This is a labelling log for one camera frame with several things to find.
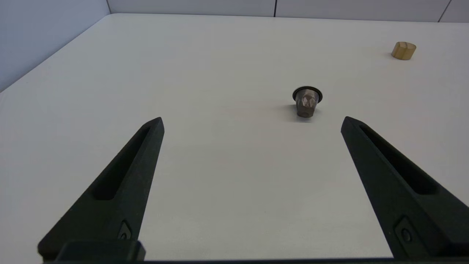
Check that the dark coffee capsule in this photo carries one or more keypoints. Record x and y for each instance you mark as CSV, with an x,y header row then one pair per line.
x,y
307,102

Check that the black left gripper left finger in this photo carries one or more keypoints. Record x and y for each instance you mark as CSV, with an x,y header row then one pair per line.
x,y
121,190

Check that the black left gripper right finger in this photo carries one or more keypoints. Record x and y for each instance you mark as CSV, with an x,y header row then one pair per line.
x,y
399,183

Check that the small wooden cylinder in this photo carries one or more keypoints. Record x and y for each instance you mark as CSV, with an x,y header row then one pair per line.
x,y
403,50

